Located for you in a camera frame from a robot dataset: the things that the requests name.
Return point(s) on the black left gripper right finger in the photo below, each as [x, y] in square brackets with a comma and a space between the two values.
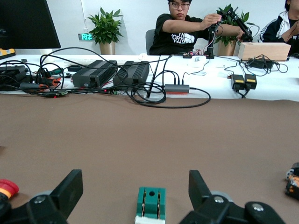
[198, 191]

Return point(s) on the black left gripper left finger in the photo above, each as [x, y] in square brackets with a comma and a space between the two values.
[70, 189]

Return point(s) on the green load switch white end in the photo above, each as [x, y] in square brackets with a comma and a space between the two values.
[151, 201]

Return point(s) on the red emergency button orange block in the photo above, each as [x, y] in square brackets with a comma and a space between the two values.
[8, 187]

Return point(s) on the brown table cover mat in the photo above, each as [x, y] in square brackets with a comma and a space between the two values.
[140, 140]

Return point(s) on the black device red led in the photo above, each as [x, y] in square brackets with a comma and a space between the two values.
[56, 94]

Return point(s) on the grey usb hub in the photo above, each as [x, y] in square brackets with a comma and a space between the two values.
[176, 88]

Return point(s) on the orange black screwdriver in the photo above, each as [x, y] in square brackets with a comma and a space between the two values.
[30, 86]

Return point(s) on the black box yellow label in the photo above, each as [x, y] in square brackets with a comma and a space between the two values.
[237, 81]
[250, 81]

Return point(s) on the green black screwdriver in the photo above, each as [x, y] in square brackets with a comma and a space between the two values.
[54, 72]

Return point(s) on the black finned power brick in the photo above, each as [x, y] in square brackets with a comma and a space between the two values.
[133, 73]
[93, 72]

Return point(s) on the black flat device box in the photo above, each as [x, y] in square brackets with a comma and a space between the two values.
[11, 72]

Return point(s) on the small circuit board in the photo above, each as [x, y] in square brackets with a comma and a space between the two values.
[188, 55]

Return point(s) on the black power adapter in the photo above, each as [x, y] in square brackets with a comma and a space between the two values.
[259, 63]

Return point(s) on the green potted plant gold pot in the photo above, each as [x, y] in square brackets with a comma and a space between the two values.
[106, 28]
[226, 47]

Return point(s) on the green lit exit sign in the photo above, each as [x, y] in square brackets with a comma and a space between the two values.
[85, 37]

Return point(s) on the light wooden box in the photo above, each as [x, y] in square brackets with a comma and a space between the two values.
[266, 51]

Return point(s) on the grey office chair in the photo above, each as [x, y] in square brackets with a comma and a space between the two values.
[149, 42]

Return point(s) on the person in black t-shirt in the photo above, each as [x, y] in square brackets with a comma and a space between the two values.
[172, 35]

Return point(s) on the black monitor white stand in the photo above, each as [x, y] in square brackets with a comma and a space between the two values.
[28, 23]

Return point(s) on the person in black white jacket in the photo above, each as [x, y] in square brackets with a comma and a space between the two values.
[275, 30]

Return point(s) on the black selector switch orange block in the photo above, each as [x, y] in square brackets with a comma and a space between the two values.
[294, 184]

